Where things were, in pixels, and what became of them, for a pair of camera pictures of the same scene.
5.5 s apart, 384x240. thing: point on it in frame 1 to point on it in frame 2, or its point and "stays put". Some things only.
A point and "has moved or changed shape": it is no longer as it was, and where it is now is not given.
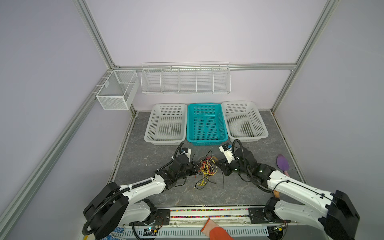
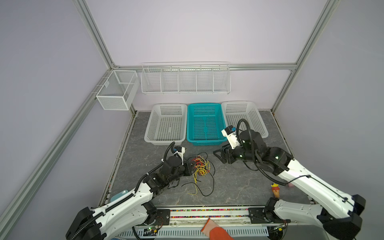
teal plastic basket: x=206 y=125 stays put
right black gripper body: x=234 y=167 to x=238 y=154
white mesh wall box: x=118 y=90 stays put
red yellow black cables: x=208 y=167 has moved or changed shape
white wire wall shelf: x=186 y=78 stays put
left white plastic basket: x=167 y=124 stays put
